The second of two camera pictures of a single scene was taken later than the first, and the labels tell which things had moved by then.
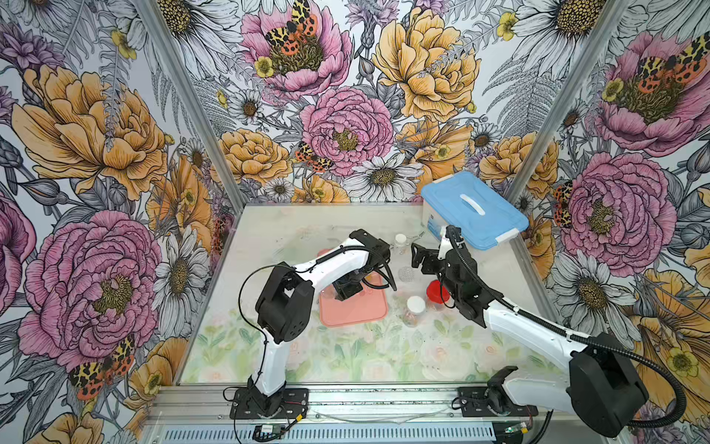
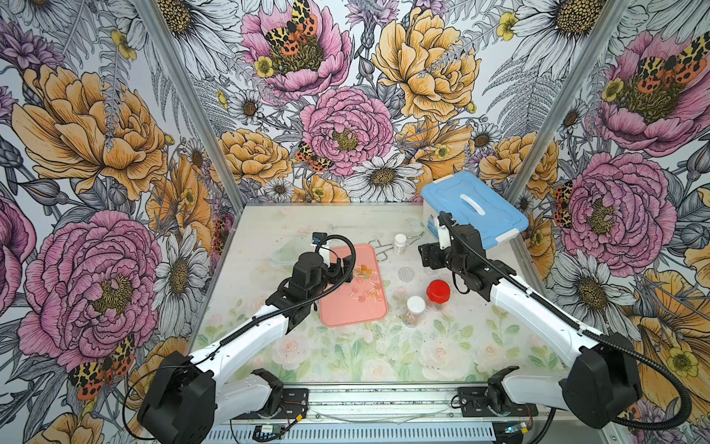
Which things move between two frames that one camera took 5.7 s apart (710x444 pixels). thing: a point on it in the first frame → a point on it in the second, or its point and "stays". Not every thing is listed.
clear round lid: [405, 273] stays
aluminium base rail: [350, 415] stays
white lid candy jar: [415, 304] stays
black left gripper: [343, 292] → [336, 269]
